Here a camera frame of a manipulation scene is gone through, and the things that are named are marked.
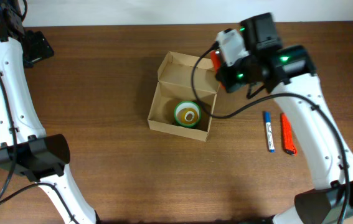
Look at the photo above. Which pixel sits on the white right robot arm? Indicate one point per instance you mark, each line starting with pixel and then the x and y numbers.
pixel 253 54

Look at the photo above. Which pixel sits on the orange black stapler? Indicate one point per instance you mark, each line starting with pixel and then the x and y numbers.
pixel 218 64

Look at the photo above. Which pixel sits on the orange utility knife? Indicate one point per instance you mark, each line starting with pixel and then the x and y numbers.
pixel 287 136

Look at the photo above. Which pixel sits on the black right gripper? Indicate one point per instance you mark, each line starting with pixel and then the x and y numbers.
pixel 230 83

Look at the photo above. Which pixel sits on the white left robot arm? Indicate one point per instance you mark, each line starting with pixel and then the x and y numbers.
pixel 25 147

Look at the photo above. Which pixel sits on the brown cardboard box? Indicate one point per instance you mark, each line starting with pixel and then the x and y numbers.
pixel 179 81

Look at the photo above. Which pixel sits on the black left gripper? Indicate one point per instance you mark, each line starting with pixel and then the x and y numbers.
pixel 41 48

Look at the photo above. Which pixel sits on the green tape roll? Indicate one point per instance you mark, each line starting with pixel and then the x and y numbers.
pixel 183 105

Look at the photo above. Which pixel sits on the blue white marker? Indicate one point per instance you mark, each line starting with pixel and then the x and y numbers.
pixel 269 134

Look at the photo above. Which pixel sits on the small yellow tape roll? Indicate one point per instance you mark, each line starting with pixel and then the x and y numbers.
pixel 188 116

